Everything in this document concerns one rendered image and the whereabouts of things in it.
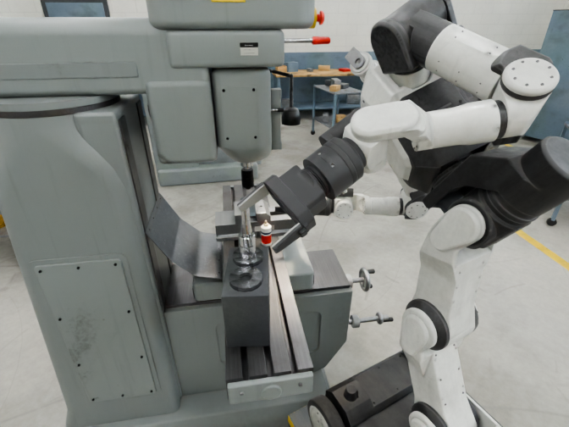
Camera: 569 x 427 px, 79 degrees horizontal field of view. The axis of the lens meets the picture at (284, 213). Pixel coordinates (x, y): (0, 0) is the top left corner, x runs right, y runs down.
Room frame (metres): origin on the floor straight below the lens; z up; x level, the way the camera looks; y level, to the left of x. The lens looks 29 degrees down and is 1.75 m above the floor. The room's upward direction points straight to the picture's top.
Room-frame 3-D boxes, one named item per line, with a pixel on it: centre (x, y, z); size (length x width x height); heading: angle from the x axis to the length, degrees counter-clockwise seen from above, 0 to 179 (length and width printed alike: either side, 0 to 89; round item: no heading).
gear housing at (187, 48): (1.21, 0.18, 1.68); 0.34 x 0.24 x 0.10; 99
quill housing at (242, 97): (1.21, 0.15, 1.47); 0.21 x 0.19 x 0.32; 9
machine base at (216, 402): (1.17, 0.39, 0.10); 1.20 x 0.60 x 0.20; 99
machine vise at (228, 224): (1.28, 0.12, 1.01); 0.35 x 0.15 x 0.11; 100
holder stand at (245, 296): (0.76, 0.10, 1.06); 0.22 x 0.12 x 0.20; 2
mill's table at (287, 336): (1.16, 0.13, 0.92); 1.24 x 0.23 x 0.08; 9
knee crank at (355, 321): (1.16, -0.40, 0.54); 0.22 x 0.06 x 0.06; 99
